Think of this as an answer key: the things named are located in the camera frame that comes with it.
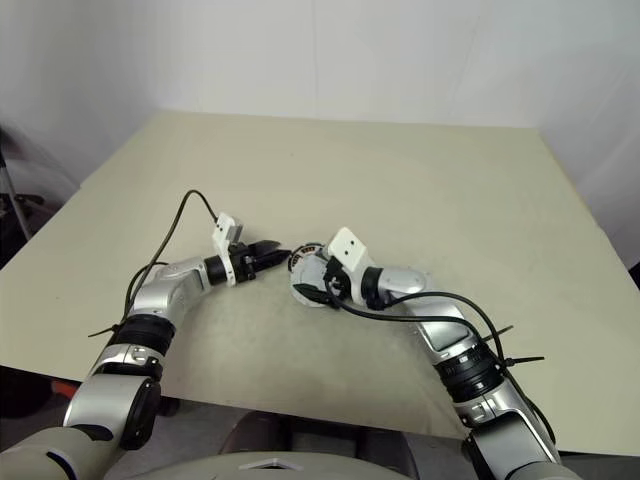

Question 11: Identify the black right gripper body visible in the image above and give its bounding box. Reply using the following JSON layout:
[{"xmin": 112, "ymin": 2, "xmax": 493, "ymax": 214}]
[{"xmin": 323, "ymin": 256, "xmax": 354, "ymax": 302}]

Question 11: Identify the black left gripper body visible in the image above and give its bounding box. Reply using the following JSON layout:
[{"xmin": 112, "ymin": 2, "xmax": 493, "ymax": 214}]
[{"xmin": 230, "ymin": 241, "xmax": 259, "ymax": 284}]

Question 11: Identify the grey motor lid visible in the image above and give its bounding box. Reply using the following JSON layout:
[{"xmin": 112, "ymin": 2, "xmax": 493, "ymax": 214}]
[{"xmin": 292, "ymin": 253, "xmax": 331, "ymax": 301}]

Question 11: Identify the motor housing with copper windings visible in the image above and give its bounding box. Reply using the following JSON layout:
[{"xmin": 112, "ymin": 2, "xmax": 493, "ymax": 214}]
[{"xmin": 285, "ymin": 242, "xmax": 334, "ymax": 309}]

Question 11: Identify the grey robot torso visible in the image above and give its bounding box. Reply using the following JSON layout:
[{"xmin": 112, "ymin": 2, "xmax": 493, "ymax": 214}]
[{"xmin": 199, "ymin": 448, "xmax": 396, "ymax": 480}]

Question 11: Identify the red object under table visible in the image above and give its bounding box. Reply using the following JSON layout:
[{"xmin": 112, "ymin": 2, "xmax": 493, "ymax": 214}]
[{"xmin": 49, "ymin": 379, "xmax": 84, "ymax": 402}]

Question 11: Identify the dark chair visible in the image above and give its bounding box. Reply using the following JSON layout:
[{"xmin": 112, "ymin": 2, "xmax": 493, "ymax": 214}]
[{"xmin": 0, "ymin": 124, "xmax": 79, "ymax": 269}]

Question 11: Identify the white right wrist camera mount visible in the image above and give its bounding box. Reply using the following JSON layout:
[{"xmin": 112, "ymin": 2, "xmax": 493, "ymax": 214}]
[{"xmin": 327, "ymin": 227, "xmax": 374, "ymax": 306}]

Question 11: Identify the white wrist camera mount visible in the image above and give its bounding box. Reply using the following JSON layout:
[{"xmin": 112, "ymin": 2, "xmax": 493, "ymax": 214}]
[
  {"xmin": 327, "ymin": 227, "xmax": 374, "ymax": 306},
  {"xmin": 210, "ymin": 213, "xmax": 247, "ymax": 290}
]

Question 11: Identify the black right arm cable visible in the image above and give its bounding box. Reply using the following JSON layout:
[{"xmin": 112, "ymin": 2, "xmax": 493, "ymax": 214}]
[{"xmin": 323, "ymin": 274, "xmax": 559, "ymax": 446}]

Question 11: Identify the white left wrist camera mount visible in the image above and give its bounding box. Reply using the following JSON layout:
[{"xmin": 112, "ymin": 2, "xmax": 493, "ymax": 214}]
[{"xmin": 210, "ymin": 213, "xmax": 247, "ymax": 290}]

